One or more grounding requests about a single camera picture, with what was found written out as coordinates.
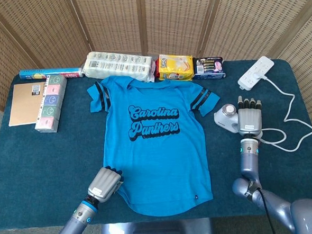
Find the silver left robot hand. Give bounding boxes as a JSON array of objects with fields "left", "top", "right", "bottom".
[{"left": 86, "top": 165, "right": 126, "bottom": 204}]

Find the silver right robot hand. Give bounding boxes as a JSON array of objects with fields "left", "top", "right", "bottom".
[{"left": 235, "top": 94, "right": 264, "bottom": 138}]

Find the blue Carolina Panthers t-shirt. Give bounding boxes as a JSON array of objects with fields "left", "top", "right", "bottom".
[{"left": 86, "top": 69, "right": 227, "bottom": 221}]

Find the white power strip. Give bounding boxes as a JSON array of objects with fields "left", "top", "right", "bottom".
[{"left": 236, "top": 55, "right": 277, "bottom": 92}]

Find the dark teal table cover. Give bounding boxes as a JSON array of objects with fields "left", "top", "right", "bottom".
[{"left": 0, "top": 56, "right": 312, "bottom": 231}]

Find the dark blue sanitary pad pack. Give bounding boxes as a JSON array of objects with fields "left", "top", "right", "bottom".
[{"left": 191, "top": 55, "right": 227, "bottom": 81}]

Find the grey-blue robot torso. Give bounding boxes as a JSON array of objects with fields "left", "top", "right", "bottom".
[{"left": 98, "top": 217, "right": 214, "bottom": 234}]

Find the yellow Lipo biscuit pack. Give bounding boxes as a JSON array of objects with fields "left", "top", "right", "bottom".
[{"left": 156, "top": 52, "right": 196, "bottom": 83}]

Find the pastel pocket tissue pack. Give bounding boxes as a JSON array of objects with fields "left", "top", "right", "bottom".
[{"left": 31, "top": 74, "right": 70, "bottom": 134}]

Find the red snack wrapper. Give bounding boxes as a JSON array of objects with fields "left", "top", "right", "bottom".
[{"left": 153, "top": 58, "right": 162, "bottom": 79}]

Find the brown paper notebook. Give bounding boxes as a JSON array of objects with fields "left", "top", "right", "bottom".
[{"left": 6, "top": 81, "right": 49, "bottom": 127}]

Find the white toilet paper pack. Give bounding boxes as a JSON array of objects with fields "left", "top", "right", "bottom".
[{"left": 80, "top": 47, "right": 156, "bottom": 87}]

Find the blue plastic food wrap box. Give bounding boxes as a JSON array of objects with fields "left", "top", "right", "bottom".
[{"left": 19, "top": 65, "right": 85, "bottom": 82}]

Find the wicker folding screen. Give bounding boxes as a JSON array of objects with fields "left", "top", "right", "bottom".
[{"left": 0, "top": 0, "right": 312, "bottom": 172}]

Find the white cable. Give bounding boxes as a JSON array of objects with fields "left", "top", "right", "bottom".
[{"left": 250, "top": 66, "right": 312, "bottom": 155}]

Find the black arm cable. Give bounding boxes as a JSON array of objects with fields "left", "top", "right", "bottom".
[{"left": 255, "top": 186, "right": 278, "bottom": 234}]

